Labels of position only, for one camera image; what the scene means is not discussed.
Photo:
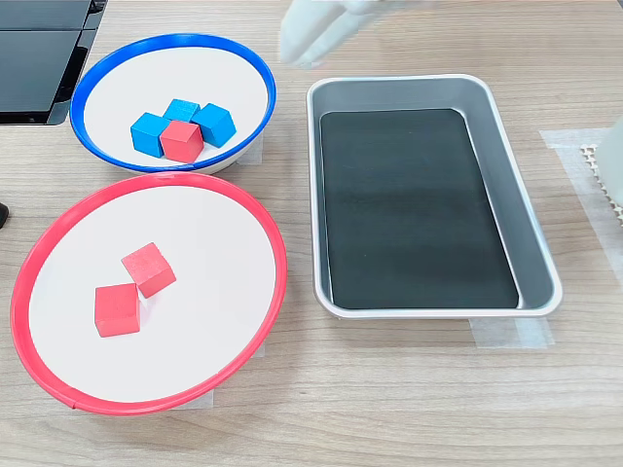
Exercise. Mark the red cube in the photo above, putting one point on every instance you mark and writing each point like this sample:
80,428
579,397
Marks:
148,270
117,311
180,143

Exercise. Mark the blue cube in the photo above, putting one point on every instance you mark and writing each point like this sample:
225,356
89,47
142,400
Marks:
216,125
181,108
145,136

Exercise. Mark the clear tape strip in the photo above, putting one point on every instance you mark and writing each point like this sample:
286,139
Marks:
260,351
202,401
511,335
255,153
567,141

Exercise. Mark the blue-rimmed white plate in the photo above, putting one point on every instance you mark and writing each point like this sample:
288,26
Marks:
146,78

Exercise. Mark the black mat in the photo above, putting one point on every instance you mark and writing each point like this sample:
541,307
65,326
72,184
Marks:
409,219

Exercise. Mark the red-rimmed white plate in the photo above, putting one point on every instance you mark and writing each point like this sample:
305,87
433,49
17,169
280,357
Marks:
204,243

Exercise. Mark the steel tray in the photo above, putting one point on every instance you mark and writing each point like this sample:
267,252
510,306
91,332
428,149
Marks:
525,194

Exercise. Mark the black flat device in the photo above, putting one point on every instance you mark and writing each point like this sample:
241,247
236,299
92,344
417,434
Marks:
34,68

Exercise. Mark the small black stand foot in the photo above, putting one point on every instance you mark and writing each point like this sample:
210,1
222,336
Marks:
3,216

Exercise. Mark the pale perforated base plate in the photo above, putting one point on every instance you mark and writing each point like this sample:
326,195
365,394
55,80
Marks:
590,163

